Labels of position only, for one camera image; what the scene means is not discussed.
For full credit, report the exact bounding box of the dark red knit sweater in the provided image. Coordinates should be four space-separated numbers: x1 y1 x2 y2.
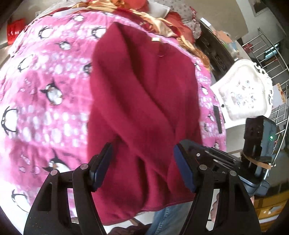
87 22 202 225

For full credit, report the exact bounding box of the person's right hand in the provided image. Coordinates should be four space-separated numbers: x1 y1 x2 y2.
210 193 219 222

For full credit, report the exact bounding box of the black remote on blanket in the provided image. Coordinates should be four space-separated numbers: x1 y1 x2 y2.
213 105 222 134

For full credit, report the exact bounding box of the white ornate chair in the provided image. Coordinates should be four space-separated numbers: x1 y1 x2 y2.
211 59 273 129

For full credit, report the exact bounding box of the blue jeans leg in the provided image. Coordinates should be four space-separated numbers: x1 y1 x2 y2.
145 201 193 235

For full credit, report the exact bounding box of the metal stair railing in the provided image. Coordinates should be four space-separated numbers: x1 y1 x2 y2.
242 28 288 165

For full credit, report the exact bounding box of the dark carved headboard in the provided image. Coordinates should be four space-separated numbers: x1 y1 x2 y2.
195 22 235 81

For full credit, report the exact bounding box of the pink penguin fleece blanket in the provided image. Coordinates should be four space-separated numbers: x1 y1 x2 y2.
1 10 226 218

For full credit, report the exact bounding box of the red and gold quilt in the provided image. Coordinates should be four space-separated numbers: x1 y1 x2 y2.
71 0 212 71

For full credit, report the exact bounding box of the grey floral pillow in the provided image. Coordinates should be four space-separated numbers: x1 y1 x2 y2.
155 0 201 40

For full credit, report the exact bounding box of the red paper bag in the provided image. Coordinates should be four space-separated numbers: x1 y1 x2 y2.
6 18 25 45

